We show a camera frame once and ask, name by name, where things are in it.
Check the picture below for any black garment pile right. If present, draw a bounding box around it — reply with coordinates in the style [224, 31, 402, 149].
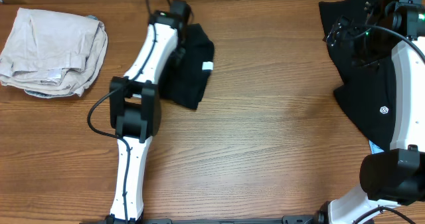
[319, 0, 396, 152]

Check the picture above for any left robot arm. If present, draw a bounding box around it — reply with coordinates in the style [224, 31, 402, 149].
[106, 11, 190, 223]

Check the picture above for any light blue garment under beige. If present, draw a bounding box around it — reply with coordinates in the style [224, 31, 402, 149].
[25, 90, 73, 99]

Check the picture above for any light blue cloth right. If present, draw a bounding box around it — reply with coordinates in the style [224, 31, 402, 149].
[369, 140, 384, 154]

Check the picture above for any folded beige clothes stack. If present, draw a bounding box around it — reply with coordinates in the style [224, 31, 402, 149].
[1, 8, 108, 96]

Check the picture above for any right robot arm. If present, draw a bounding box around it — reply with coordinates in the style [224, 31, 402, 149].
[315, 1, 424, 223]

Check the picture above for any black t-shirt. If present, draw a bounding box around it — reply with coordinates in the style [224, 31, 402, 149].
[159, 24, 214, 110]

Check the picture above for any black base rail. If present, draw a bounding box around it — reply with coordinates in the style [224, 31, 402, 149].
[82, 211, 329, 224]

